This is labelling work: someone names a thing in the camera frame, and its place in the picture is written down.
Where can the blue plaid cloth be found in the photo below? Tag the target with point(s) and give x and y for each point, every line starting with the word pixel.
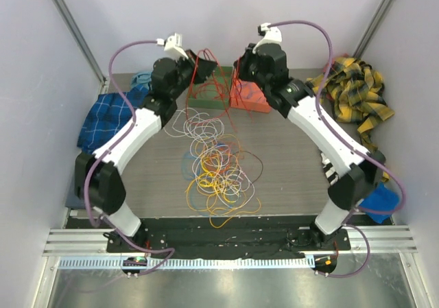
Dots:
pixel 107 116

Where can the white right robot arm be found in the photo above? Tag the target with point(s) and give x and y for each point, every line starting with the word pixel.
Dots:
pixel 359 176

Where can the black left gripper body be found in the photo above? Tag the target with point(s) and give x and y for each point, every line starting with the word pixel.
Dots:
pixel 184 68

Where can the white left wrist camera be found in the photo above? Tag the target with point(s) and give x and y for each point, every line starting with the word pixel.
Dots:
pixel 172 46

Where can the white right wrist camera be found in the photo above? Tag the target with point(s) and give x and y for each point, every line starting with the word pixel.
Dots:
pixel 269 34

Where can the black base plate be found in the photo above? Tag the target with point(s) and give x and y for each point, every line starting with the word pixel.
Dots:
pixel 243 237

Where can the orange plastic bin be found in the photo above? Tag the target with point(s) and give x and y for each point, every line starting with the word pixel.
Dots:
pixel 247 96

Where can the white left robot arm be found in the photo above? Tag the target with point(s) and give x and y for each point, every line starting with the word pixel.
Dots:
pixel 98 175

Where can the yellow plaid cloth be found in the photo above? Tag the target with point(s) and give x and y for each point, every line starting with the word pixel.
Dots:
pixel 355 92

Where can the bright blue cloth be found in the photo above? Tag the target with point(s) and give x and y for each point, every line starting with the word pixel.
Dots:
pixel 381 199

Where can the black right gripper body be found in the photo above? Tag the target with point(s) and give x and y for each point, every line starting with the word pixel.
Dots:
pixel 247 69

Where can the black white striped cloth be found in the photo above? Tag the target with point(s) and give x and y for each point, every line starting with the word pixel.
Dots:
pixel 328 169

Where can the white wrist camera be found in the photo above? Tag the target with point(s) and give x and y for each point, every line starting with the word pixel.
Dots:
pixel 269 34
pixel 172 46

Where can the green plastic bin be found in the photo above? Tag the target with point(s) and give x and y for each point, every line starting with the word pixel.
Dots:
pixel 214 93

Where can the white slotted cable duct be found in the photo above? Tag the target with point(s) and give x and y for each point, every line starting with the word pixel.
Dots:
pixel 126 263

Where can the light blue cloth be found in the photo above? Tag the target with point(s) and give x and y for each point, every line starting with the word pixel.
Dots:
pixel 141 80

